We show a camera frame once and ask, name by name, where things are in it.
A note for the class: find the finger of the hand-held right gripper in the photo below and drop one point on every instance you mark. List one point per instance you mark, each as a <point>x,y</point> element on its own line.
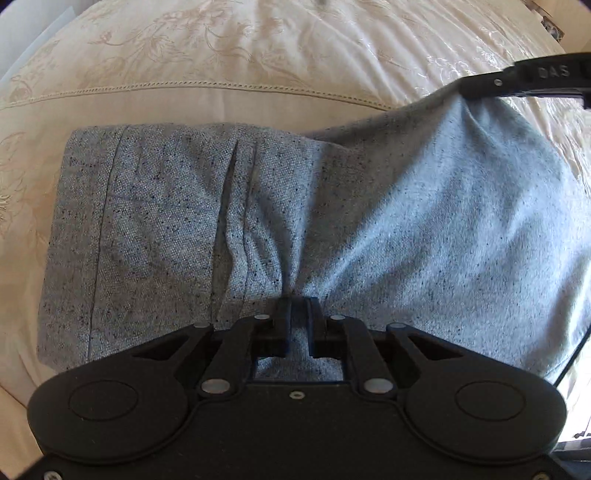
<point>489,85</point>

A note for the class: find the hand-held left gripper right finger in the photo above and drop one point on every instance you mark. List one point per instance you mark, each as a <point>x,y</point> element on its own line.
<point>314,323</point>

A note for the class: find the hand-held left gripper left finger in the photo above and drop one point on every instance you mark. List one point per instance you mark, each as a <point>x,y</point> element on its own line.
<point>282,323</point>

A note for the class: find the blue-grey speckled pants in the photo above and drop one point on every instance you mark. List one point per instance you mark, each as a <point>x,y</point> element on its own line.
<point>369,207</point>

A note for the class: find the cream embroidered bedspread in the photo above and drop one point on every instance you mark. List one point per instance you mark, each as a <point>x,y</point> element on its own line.
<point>231,55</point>

